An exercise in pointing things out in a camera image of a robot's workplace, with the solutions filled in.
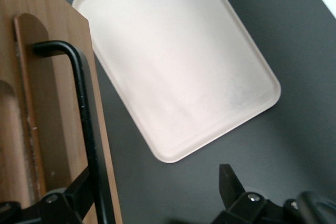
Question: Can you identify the black metal drawer handle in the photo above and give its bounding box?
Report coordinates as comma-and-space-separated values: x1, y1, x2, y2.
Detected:
32, 40, 117, 224

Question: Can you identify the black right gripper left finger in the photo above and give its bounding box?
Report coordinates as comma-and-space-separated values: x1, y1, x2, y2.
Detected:
0, 165, 96, 224

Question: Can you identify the beige plastic tray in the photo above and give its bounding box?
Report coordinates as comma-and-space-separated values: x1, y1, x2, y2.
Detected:
71, 0, 282, 164

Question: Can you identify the wooden drawer cabinet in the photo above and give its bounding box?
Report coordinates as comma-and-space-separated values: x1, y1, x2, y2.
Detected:
0, 0, 124, 224

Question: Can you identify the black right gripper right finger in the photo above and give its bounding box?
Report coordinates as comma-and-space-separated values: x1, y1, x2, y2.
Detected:
209, 163, 302, 224

